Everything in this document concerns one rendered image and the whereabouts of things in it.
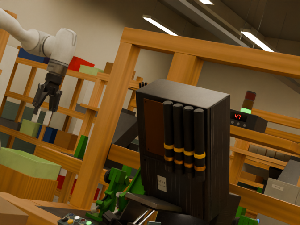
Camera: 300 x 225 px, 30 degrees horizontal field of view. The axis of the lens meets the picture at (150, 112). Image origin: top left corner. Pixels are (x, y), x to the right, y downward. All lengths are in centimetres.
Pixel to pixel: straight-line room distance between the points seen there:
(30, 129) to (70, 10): 344
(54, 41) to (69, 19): 905
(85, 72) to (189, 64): 557
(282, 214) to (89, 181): 110
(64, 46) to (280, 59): 101
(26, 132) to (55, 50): 655
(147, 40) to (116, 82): 30
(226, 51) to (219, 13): 921
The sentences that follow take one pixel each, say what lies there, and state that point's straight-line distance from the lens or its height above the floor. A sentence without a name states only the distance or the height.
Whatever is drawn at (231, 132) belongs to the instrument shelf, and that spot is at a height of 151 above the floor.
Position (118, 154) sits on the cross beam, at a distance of 314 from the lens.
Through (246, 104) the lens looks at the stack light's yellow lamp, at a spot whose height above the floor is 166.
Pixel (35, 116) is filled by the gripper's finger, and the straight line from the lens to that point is 248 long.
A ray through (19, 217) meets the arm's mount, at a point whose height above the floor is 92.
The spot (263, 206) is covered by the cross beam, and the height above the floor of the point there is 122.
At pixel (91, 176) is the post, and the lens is 313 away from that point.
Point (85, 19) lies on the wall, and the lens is 1187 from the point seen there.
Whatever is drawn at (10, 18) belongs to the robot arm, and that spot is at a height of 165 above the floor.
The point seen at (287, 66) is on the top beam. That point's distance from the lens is 267.
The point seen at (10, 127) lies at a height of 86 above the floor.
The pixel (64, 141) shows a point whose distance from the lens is 842.
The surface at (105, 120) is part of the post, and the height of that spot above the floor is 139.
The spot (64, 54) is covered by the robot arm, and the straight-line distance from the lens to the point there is 248.
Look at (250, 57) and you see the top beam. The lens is 275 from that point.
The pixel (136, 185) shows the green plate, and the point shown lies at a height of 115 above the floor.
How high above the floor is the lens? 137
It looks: 3 degrees up
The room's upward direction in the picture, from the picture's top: 17 degrees clockwise
